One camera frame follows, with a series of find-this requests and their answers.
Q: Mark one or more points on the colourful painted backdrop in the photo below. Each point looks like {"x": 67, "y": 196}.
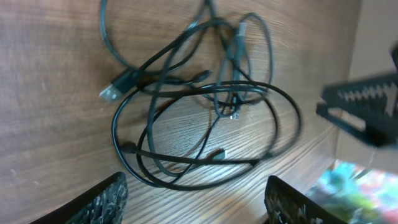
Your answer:
{"x": 356, "y": 194}

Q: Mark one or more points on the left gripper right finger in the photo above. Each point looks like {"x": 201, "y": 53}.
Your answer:
{"x": 286, "y": 205}

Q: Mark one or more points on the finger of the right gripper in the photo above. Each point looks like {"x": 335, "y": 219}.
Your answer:
{"x": 373, "y": 100}

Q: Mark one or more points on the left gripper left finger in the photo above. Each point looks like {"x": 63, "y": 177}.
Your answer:
{"x": 102, "y": 204}

